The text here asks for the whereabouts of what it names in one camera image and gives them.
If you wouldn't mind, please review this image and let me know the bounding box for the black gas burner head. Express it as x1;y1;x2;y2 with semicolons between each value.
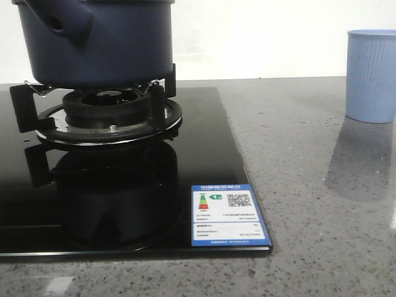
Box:
62;90;150;129

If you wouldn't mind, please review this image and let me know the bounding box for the dark blue cooking pot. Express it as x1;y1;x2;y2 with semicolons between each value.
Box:
14;1;173;89

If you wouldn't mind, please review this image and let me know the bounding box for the light blue ribbed plastic cup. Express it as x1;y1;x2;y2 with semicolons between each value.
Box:
346;29;395;123

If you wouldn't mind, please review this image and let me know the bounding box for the black glass gas stove top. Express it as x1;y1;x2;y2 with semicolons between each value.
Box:
1;86;273;262

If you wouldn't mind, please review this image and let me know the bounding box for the blue energy label sticker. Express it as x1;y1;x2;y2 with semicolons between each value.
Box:
191;184;271;248

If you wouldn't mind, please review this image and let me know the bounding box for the black metal pot support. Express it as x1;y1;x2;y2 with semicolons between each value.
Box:
10;69;183;146

